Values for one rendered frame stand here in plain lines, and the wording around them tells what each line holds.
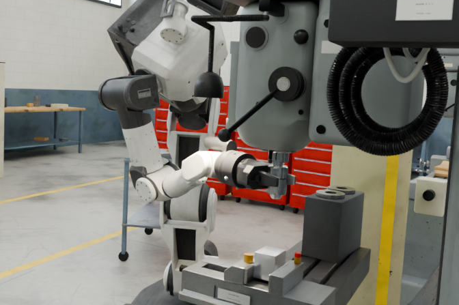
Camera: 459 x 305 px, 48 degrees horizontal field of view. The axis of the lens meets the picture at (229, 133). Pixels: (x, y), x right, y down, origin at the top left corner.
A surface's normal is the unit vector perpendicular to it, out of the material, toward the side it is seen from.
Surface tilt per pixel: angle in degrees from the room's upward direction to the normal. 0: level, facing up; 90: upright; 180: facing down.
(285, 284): 90
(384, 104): 90
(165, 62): 58
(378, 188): 90
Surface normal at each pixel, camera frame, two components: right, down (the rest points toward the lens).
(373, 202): -0.44, 0.06
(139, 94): 0.74, 0.04
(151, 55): -0.08, -0.46
